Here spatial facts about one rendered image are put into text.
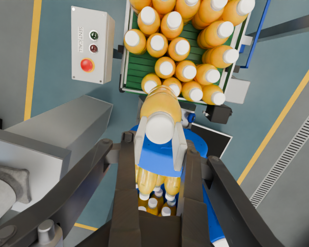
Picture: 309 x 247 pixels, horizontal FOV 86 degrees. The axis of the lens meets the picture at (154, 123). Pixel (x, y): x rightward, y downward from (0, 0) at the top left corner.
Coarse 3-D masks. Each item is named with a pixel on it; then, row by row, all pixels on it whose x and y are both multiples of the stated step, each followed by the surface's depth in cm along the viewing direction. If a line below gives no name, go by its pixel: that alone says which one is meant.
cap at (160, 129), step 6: (156, 114) 23; (162, 114) 22; (150, 120) 21; (156, 120) 21; (162, 120) 21; (168, 120) 21; (150, 126) 21; (156, 126) 21; (162, 126) 21; (168, 126) 21; (150, 132) 22; (156, 132) 22; (162, 132) 22; (168, 132) 22; (150, 138) 22; (156, 138) 22; (162, 138) 22; (168, 138) 22
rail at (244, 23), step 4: (248, 16) 56; (244, 20) 58; (248, 20) 56; (244, 24) 58; (244, 28) 57; (240, 32) 59; (244, 32) 58; (240, 36) 59; (240, 40) 59; (236, 44) 61; (240, 44) 59; (236, 48) 61; (232, 64) 62; (232, 68) 62; (228, 72) 64; (232, 72) 62; (228, 76) 64; (228, 80) 63; (224, 84) 66; (228, 84) 64; (224, 88) 66; (224, 92) 65
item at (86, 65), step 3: (84, 60) 49; (87, 60) 49; (81, 63) 49; (84, 63) 49; (87, 63) 49; (90, 63) 49; (81, 66) 50; (84, 66) 50; (87, 66) 50; (90, 66) 50; (84, 69) 50; (87, 69) 50; (90, 69) 50
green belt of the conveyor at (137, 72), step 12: (132, 24) 64; (180, 36) 66; (192, 36) 65; (192, 48) 67; (132, 60) 69; (144, 60) 69; (156, 60) 74; (192, 60) 69; (132, 72) 70; (144, 72) 70; (132, 84) 72; (216, 84) 72; (180, 96) 74
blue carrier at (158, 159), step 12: (192, 132) 67; (144, 144) 51; (156, 144) 52; (168, 144) 53; (204, 144) 58; (144, 156) 48; (156, 156) 47; (168, 156) 46; (204, 156) 52; (144, 168) 49; (156, 168) 48; (168, 168) 47
